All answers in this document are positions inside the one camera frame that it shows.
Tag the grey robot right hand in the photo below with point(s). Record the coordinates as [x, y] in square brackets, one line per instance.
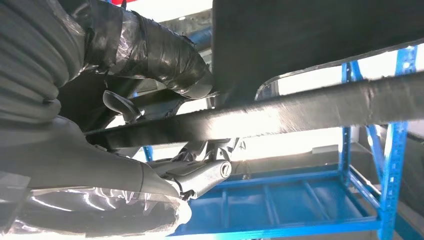
[82, 165]

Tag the blue metal shelf rack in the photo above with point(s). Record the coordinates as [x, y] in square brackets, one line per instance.
[285, 205]

